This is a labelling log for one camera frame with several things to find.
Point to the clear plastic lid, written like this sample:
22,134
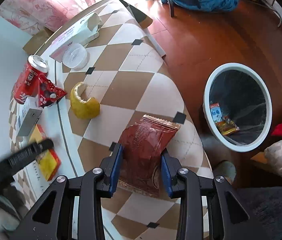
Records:
75,57

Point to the dark red foil packet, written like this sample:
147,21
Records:
143,143

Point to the small red snack packet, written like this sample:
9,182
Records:
48,92

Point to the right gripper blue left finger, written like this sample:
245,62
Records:
116,159

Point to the yellow fruit peel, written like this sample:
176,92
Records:
83,109

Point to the white blue milk carton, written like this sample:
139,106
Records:
28,117

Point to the white round trash bin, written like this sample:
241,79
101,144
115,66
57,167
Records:
244,97

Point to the yellow snack box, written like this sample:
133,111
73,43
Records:
48,162

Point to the red soda can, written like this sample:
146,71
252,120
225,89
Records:
26,83

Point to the blue white milk box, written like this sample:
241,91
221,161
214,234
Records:
216,112

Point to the white pink tissue box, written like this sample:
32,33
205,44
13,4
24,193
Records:
82,32

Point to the black fuzzy trousers legs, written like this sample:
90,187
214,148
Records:
254,213

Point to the pink floral curtain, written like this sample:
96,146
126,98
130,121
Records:
31,16

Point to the orange noodle snack bag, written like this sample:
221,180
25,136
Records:
227,126

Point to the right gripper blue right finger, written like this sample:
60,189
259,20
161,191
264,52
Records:
165,174

